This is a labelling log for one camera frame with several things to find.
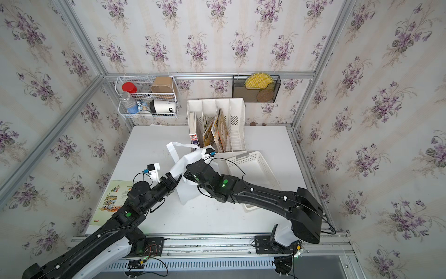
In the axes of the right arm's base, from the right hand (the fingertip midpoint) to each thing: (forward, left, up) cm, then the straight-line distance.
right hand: (185, 168), depth 72 cm
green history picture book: (-6, +40, -22) cm, 46 cm away
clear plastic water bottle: (+34, +35, +5) cm, 49 cm away
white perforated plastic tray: (+15, -32, -22) cm, 41 cm away
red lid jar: (+43, +36, +11) cm, 57 cm away
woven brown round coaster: (+46, -39, +4) cm, 61 cm away
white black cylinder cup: (+35, +20, +4) cm, 41 cm away
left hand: (-3, 0, -3) cm, 4 cm away
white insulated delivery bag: (+6, +2, +1) cm, 6 cm away
